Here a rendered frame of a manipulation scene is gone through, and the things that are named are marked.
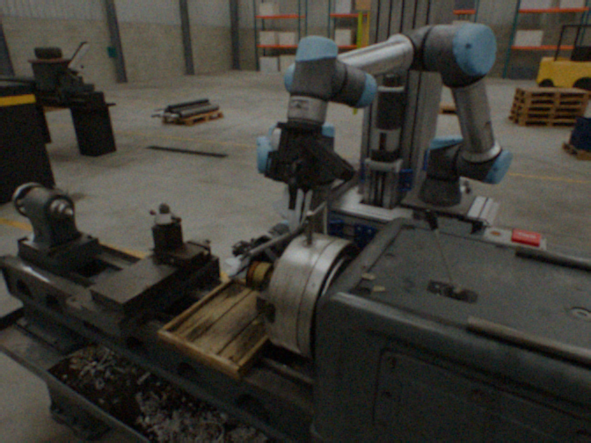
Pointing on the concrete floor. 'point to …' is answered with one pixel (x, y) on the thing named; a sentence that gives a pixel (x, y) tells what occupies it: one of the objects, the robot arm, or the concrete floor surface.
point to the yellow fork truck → (580, 59)
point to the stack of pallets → (548, 106)
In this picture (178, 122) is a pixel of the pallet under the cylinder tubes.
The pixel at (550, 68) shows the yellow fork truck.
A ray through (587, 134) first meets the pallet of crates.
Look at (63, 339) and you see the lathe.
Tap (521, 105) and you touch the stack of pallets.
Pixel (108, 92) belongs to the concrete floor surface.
